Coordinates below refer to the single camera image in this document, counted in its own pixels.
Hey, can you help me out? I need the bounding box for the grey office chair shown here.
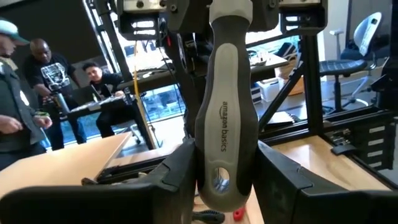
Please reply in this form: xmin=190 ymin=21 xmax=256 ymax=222
xmin=319 ymin=11 xmax=391 ymax=113

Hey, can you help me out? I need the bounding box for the black office desk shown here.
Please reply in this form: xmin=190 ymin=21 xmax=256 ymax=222
xmin=67 ymin=93 xmax=156 ymax=150

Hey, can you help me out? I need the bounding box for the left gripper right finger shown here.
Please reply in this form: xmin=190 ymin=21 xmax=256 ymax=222
xmin=252 ymin=139 xmax=398 ymax=224

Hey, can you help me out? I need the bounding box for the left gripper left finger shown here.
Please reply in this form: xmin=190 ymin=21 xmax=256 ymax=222
xmin=0 ymin=138 xmax=198 ymax=224

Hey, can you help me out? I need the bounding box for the yellow hanging cable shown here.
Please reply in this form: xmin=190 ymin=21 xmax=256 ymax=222
xmin=132 ymin=40 xmax=156 ymax=151

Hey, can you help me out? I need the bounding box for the red clear-handled screwdriver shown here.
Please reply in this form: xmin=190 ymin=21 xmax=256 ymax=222
xmin=232 ymin=206 xmax=247 ymax=222

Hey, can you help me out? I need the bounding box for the tan wooden desk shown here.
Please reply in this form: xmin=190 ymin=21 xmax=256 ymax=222
xmin=0 ymin=131 xmax=132 ymax=198

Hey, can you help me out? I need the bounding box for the black aluminium table frame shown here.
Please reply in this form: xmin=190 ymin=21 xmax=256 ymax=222
xmin=82 ymin=0 xmax=398 ymax=190

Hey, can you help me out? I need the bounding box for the teal black-handled screwdriver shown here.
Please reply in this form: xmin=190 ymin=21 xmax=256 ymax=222
xmin=191 ymin=209 xmax=226 ymax=224

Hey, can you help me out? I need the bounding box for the black workbench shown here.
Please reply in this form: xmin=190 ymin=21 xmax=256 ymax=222
xmin=118 ymin=52 xmax=290 ymax=94

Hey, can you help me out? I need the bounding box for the white storage box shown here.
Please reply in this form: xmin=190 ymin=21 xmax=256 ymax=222
xmin=257 ymin=77 xmax=281 ymax=103

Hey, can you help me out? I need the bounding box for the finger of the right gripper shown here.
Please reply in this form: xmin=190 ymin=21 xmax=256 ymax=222
xmin=248 ymin=0 xmax=328 ymax=35
xmin=117 ymin=0 xmax=213 ymax=41

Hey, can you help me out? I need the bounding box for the large grey black screwdriver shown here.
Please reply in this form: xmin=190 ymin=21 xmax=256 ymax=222
xmin=193 ymin=0 xmax=259 ymax=213

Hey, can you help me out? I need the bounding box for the person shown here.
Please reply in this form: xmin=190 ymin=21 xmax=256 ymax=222
xmin=23 ymin=38 xmax=88 ymax=151
xmin=81 ymin=61 xmax=139 ymax=138
xmin=0 ymin=17 xmax=53 ymax=171

